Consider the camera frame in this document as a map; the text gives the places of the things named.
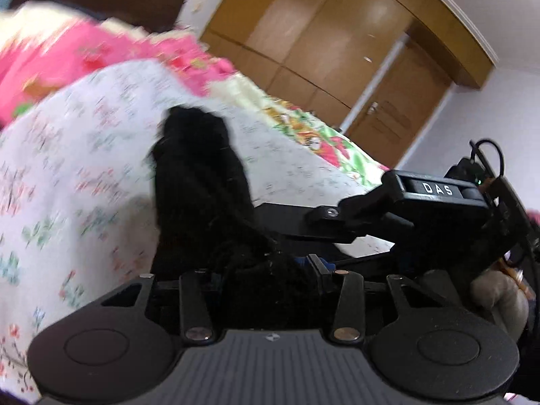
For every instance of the pink gloved hand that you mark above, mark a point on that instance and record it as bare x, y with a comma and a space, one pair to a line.
499, 294

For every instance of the white floral bed sheet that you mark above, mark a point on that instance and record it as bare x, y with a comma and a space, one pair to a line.
77, 213

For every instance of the black pants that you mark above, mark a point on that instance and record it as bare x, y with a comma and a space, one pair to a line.
207, 224

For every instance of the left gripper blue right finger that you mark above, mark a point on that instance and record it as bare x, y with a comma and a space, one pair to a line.
317, 269

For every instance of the wooden wardrobe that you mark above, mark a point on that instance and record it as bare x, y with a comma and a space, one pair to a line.
322, 54

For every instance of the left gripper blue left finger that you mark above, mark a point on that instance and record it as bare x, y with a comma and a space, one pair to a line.
217, 278

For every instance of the metal door handle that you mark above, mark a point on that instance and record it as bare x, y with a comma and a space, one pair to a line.
372, 108

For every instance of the wooden door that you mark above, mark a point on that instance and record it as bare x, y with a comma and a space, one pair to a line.
408, 94

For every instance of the pink cartoon quilt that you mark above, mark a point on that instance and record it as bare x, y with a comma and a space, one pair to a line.
46, 46

